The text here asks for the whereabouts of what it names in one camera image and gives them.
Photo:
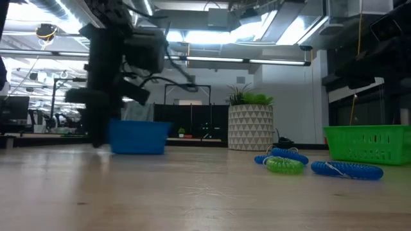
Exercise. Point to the succulent in triangle-patterned pot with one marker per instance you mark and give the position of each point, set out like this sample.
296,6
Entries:
250,128

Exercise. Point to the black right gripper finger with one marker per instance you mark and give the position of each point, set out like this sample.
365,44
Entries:
346,75
361,86

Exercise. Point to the long ceiling light bar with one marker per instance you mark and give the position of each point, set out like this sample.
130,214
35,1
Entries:
224,59

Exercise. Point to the grey wall vent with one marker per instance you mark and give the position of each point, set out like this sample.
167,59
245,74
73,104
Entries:
241,80

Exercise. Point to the black computer monitor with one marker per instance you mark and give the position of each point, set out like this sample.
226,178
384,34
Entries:
14,109

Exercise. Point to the black gantry frame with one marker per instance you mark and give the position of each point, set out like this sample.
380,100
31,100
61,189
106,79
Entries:
205,86
64,80

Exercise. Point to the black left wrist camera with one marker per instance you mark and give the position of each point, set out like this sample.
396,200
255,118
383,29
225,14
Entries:
144,51

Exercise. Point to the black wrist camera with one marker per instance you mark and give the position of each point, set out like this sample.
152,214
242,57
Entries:
144,51
385,27

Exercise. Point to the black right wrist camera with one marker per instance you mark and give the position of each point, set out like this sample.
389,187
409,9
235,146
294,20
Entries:
385,27

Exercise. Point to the black partition panel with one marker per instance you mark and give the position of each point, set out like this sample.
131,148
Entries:
192,117

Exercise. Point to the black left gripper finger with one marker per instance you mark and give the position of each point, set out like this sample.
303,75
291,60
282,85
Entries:
105,125
93,128

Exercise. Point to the blue plastic basket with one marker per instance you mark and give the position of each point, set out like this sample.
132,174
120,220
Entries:
138,138

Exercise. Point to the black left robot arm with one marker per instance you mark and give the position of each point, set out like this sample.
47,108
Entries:
109,13

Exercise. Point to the small potted plant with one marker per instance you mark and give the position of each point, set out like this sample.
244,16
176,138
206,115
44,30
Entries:
181,131

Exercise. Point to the grey draped cloth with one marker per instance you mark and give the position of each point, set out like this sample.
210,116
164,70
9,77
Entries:
138,112

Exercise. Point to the green plastic basket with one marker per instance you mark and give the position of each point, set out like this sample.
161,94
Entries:
369,144

